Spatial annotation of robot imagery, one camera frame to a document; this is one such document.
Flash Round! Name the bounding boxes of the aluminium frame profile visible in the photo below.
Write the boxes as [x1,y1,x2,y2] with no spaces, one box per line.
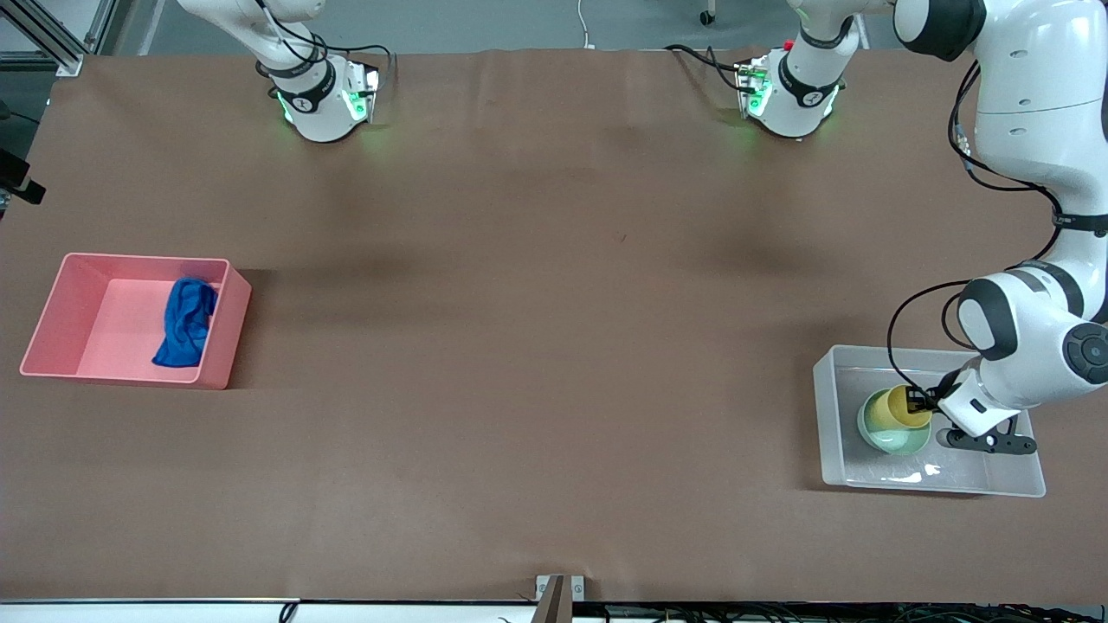
[0,0,115,79]

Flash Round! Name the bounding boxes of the mint green bowl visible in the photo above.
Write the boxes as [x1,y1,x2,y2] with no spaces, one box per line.
[856,388,934,458]

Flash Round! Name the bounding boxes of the white table edge rail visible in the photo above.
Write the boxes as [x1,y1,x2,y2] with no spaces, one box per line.
[0,597,539,623]

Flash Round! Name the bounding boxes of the brown table mat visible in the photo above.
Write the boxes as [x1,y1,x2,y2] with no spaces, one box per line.
[0,47,1108,605]

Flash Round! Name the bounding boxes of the blue cloth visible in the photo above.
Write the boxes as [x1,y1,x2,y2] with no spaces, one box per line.
[151,276,220,370]

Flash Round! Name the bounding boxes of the black left arm base cable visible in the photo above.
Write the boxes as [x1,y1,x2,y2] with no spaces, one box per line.
[664,43,750,93]

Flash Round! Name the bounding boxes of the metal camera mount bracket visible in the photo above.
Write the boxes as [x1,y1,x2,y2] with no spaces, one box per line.
[534,574,587,623]

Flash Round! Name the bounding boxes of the clear plastic box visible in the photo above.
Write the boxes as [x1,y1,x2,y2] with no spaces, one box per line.
[812,344,1047,499]

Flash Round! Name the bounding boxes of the black arm base cable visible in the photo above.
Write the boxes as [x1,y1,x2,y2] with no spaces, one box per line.
[256,0,396,84]
[664,43,750,93]

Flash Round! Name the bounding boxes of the yellow cup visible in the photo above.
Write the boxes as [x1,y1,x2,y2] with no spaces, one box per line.
[866,384,935,432]

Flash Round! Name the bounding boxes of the pink plastic box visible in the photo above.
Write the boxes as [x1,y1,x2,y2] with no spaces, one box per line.
[19,252,253,391]

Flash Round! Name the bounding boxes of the black right arm base cable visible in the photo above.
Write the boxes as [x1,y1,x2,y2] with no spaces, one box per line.
[256,0,396,84]

